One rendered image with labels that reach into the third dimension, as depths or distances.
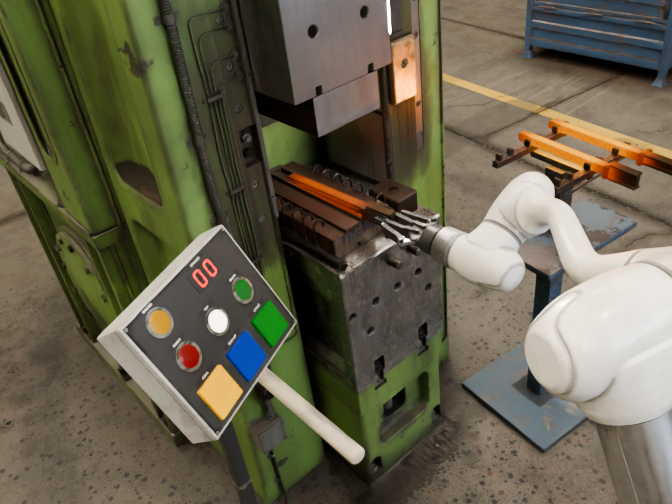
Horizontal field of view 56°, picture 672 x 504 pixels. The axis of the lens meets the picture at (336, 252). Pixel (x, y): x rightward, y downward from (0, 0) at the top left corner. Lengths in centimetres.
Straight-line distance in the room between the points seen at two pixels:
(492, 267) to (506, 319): 146
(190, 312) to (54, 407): 174
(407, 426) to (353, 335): 59
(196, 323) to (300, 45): 61
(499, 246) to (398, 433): 99
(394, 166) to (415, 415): 87
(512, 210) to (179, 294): 72
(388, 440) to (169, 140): 126
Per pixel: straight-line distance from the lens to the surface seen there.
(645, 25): 508
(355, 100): 153
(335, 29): 145
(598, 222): 212
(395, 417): 224
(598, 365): 84
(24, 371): 318
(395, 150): 190
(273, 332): 136
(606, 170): 184
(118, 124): 179
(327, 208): 174
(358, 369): 185
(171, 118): 142
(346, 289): 164
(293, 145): 208
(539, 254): 196
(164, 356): 120
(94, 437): 273
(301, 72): 141
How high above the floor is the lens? 190
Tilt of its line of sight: 35 degrees down
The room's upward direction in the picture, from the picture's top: 8 degrees counter-clockwise
